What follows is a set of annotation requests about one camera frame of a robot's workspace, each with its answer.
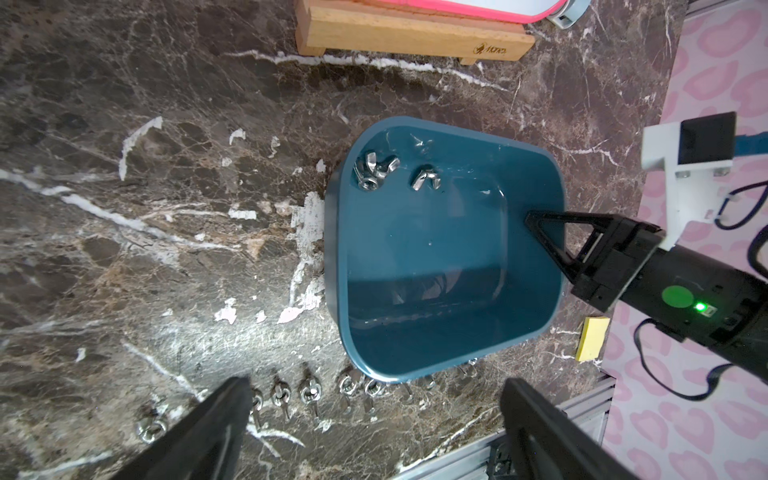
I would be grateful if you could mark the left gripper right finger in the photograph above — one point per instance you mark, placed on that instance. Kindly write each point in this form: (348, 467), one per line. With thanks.
(542, 443)

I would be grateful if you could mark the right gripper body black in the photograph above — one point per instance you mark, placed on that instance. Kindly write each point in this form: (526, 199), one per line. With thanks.
(690, 295)

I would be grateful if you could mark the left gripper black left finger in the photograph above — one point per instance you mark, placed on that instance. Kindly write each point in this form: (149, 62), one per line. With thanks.
(206, 444)

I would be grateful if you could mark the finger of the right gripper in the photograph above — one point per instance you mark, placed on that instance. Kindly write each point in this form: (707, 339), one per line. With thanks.
(549, 229)

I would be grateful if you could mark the teal plastic storage box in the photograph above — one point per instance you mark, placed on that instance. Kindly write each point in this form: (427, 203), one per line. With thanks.
(422, 281)

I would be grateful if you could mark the pile of wing nuts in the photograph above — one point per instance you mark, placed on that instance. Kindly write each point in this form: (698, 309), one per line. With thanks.
(371, 173)

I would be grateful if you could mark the yellow sticky note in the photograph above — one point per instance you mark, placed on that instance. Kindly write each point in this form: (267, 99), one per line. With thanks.
(592, 338)

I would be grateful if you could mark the pink framed whiteboard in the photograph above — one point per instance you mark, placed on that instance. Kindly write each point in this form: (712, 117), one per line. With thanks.
(514, 11)

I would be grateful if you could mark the wooden easel stand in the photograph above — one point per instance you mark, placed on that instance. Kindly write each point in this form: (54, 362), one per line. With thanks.
(375, 26)

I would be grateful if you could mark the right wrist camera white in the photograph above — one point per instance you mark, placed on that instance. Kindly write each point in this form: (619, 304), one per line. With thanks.
(694, 155)

